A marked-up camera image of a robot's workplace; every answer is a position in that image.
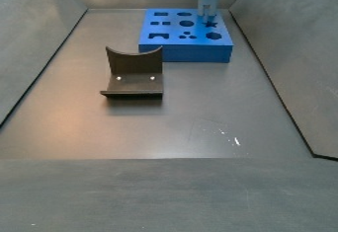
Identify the black curved holder stand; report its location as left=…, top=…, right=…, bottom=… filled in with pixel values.
left=101, top=47, right=165, bottom=98

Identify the blue shape-sorter block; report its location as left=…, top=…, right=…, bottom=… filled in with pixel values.
left=140, top=9, right=234, bottom=63

